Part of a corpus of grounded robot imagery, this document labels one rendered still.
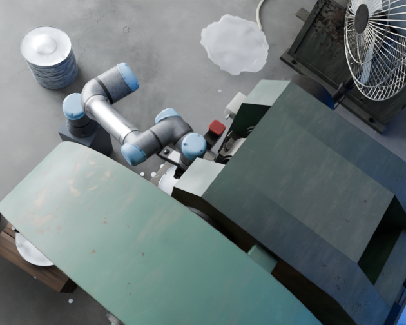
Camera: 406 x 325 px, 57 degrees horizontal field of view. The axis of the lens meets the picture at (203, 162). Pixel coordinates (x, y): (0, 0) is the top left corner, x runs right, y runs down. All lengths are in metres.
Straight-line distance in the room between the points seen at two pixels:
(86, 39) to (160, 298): 2.50
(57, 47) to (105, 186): 1.99
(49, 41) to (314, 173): 2.00
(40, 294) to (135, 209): 1.81
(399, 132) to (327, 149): 2.18
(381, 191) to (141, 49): 2.17
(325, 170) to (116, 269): 0.56
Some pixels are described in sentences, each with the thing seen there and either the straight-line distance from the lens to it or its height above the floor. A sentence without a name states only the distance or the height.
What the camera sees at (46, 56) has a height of 0.26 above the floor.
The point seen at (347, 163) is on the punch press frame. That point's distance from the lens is 0.97.
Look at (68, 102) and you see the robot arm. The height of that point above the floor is 0.67.
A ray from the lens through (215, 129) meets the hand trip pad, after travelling 1.72.
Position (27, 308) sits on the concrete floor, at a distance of 2.38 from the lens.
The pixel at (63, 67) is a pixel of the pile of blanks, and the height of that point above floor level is 0.20.
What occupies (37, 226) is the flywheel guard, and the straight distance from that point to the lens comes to 0.66.
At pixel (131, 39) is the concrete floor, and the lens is 2.89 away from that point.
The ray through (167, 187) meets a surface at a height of 0.78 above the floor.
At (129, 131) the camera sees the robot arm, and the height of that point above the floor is 1.20.
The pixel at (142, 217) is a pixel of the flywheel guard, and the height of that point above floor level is 1.73.
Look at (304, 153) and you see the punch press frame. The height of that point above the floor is 1.50.
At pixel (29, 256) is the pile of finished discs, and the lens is 1.99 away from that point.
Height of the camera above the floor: 2.29
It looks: 69 degrees down
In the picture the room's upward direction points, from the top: 23 degrees clockwise
